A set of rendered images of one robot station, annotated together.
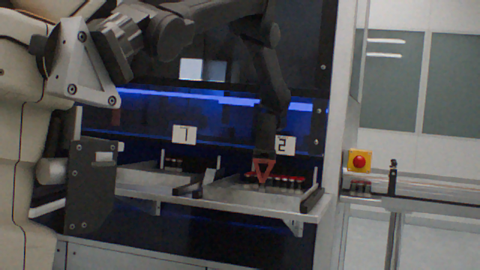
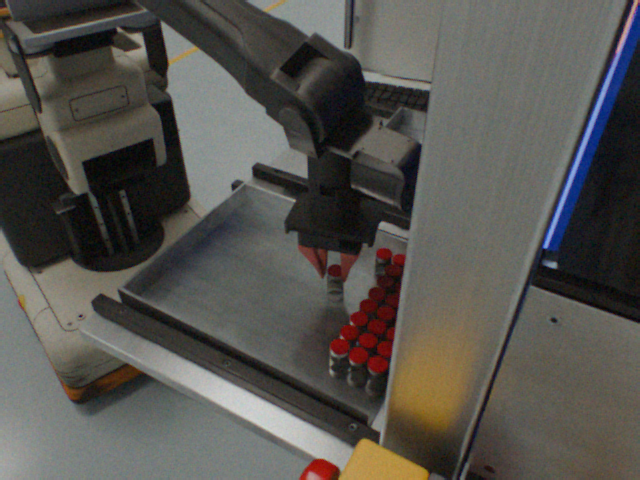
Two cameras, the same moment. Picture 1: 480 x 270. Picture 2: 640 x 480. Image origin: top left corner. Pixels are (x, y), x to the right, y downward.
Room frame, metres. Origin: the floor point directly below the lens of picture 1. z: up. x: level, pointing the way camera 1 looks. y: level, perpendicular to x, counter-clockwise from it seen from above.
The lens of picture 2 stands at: (1.65, -0.56, 1.40)
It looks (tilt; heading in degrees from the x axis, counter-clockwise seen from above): 42 degrees down; 104
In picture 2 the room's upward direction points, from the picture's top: straight up
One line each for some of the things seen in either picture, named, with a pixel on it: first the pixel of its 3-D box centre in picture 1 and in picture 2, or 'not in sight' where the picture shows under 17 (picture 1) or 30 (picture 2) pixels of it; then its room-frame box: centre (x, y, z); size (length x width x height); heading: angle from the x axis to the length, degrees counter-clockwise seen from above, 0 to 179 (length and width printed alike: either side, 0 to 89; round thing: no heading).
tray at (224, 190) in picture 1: (265, 190); (293, 283); (1.50, -0.09, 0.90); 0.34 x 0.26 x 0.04; 164
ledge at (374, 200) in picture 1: (361, 198); not in sight; (1.69, -0.42, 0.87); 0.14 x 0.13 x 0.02; 165
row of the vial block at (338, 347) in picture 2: (273, 183); (371, 312); (1.60, -0.12, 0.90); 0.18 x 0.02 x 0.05; 74
